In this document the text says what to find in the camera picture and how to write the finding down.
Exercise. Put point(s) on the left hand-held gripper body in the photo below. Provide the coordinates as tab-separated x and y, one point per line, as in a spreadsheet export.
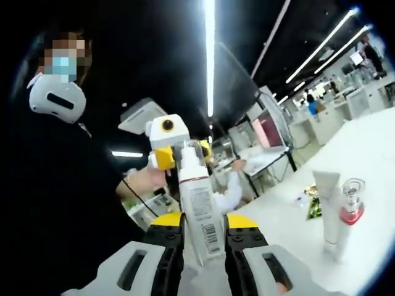
168	132

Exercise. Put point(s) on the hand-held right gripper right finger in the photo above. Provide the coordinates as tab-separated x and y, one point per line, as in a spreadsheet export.
240	246

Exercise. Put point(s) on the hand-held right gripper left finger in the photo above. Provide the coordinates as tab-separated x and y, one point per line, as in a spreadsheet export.
166	246

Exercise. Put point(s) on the white skincare bottle clear cap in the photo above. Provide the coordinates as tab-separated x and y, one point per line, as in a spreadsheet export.
200	209

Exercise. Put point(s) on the white skincare tube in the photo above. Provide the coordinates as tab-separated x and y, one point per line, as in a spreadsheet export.
328	209

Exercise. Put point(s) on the red collared skincare bottle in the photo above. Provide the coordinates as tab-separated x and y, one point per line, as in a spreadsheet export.
351	216

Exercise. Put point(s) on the person's left hand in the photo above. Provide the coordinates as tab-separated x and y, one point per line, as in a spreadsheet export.
148	183

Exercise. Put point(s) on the white ceiling air conditioner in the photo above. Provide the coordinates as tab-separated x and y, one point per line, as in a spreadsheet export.
142	117

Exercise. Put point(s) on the white laptop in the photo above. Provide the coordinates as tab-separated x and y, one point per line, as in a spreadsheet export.
267	132

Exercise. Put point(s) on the small white sachet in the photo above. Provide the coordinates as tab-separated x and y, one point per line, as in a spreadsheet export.
300	203

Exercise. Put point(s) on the ceiling light strip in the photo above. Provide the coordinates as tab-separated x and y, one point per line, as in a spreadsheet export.
322	46
210	61
344	49

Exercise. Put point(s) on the green printed sachet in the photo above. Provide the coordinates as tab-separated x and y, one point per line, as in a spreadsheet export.
314	208

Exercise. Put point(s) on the black laptop stand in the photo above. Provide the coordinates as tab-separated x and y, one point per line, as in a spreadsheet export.
291	158

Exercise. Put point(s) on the gold sachet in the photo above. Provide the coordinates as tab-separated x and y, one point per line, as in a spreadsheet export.
311	189

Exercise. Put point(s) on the white chest-worn device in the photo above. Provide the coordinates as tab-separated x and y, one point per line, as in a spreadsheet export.
55	101

